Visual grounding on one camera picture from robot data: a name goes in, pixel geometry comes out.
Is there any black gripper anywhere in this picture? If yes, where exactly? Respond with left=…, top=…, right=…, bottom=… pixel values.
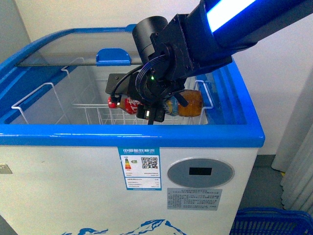
left=126, top=65, right=186, bottom=125

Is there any orange drink bottle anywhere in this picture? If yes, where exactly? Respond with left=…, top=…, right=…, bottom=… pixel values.
left=108, top=90, right=202, bottom=117

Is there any glass sliding freezer lid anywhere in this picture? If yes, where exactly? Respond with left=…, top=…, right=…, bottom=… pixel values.
left=17, top=31, right=141, bottom=67

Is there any blue energy label sticker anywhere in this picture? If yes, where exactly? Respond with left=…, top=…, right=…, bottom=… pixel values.
left=118, top=147, right=162, bottom=190

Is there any grey oval control panel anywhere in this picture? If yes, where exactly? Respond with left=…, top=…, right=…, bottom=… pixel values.
left=167, top=159, right=234, bottom=188

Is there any grey instruction sticker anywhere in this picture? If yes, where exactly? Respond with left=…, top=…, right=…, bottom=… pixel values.
left=167, top=188, right=223, bottom=211

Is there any white chest freezer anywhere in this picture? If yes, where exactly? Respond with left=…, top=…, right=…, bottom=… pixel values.
left=0, top=26, right=265, bottom=235

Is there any blue plastic basket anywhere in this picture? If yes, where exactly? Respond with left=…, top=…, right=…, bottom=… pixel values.
left=230, top=208, right=313, bottom=235

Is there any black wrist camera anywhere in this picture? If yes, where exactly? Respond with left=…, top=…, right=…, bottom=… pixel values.
left=105, top=73, right=134, bottom=95

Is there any black camera cable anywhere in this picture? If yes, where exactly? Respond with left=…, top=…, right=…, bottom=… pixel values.
left=110, top=55, right=169, bottom=105

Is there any white wire freezer basket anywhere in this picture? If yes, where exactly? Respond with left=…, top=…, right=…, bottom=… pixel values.
left=8, top=66, right=214, bottom=125

